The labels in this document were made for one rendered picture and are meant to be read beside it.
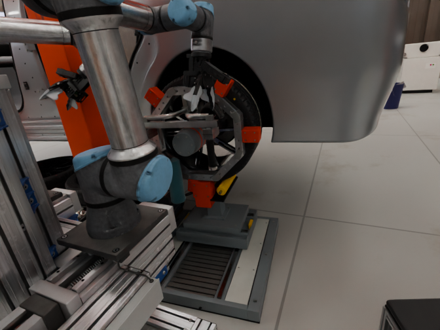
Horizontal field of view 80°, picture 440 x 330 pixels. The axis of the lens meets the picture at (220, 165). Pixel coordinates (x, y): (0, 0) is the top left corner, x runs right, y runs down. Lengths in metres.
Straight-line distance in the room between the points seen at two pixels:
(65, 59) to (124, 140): 0.89
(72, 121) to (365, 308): 1.75
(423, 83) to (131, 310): 8.04
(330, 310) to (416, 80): 7.14
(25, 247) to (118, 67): 0.52
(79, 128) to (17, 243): 0.79
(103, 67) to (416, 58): 7.89
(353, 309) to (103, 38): 1.57
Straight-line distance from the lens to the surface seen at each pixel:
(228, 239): 1.78
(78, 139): 1.54
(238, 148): 1.44
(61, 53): 1.47
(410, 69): 8.19
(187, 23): 0.90
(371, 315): 1.67
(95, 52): 0.59
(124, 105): 0.60
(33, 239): 0.87
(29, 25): 1.15
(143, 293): 0.74
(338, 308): 1.66
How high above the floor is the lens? 1.24
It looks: 22 degrees down
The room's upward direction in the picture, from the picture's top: 6 degrees counter-clockwise
